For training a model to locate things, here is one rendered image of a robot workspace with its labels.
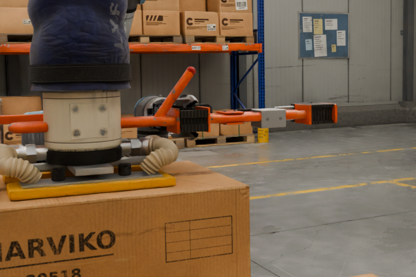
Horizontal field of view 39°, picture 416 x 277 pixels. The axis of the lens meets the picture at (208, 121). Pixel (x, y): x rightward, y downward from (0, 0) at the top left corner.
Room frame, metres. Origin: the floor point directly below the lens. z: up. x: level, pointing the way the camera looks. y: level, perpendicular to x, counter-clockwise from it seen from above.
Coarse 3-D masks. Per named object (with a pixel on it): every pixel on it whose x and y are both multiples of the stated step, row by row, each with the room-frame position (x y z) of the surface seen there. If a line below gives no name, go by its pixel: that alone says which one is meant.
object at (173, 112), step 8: (168, 112) 1.42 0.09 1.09; (176, 112) 1.37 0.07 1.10; (184, 112) 1.37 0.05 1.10; (192, 112) 1.37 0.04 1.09; (200, 112) 1.38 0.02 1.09; (208, 112) 1.40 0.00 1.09; (176, 120) 1.37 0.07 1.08; (184, 120) 1.37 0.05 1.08; (192, 120) 1.38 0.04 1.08; (200, 120) 1.39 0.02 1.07; (208, 120) 1.40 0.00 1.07; (168, 128) 1.43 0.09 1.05; (176, 128) 1.37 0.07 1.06; (184, 128) 1.37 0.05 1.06; (192, 128) 1.37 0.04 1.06; (200, 128) 1.38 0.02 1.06; (208, 128) 1.39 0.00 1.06
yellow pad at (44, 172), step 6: (42, 162) 1.38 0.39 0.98; (66, 168) 1.37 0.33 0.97; (114, 168) 1.40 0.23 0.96; (132, 168) 1.42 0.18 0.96; (138, 168) 1.42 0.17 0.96; (42, 174) 1.34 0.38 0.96; (48, 174) 1.34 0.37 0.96; (66, 174) 1.36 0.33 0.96; (72, 174) 1.36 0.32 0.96; (6, 180) 1.31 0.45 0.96; (12, 180) 1.32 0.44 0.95; (18, 180) 1.32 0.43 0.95
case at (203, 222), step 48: (0, 192) 1.23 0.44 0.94; (144, 192) 1.20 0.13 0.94; (192, 192) 1.21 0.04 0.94; (240, 192) 1.25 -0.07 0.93; (0, 240) 1.08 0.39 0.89; (48, 240) 1.11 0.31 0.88; (96, 240) 1.14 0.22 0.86; (144, 240) 1.17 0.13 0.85; (192, 240) 1.21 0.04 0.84; (240, 240) 1.25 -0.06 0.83
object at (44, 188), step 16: (64, 176) 1.21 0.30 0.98; (80, 176) 1.26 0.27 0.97; (96, 176) 1.25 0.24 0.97; (112, 176) 1.25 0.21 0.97; (128, 176) 1.25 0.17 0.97; (144, 176) 1.25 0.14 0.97; (160, 176) 1.26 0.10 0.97; (16, 192) 1.14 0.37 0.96; (32, 192) 1.15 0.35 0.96; (48, 192) 1.16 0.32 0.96; (64, 192) 1.17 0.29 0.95; (80, 192) 1.18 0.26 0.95; (96, 192) 1.20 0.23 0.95
